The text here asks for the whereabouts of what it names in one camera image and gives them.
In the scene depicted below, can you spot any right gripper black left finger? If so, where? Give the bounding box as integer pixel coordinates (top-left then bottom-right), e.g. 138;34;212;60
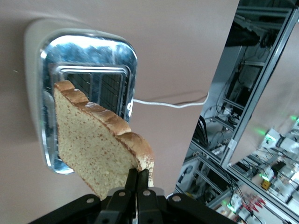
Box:
93;168;138;224

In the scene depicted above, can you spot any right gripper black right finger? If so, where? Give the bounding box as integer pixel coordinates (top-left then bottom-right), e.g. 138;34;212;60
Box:
137;168;168;224

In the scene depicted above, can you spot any slice of brown bread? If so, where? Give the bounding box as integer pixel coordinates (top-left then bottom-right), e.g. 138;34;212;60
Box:
53;80;155;202

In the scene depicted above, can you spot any cream and chrome toaster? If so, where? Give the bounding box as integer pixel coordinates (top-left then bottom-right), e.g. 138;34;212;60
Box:
23;18;139;175

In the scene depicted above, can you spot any aluminium profile beam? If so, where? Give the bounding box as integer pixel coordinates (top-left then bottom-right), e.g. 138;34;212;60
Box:
221;7;299;169

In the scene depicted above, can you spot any brown table cover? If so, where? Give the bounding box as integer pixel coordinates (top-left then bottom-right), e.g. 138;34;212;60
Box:
0;0;241;224

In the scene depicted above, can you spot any white toaster power cable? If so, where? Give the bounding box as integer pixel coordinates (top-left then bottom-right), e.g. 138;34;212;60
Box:
131;91;210;110

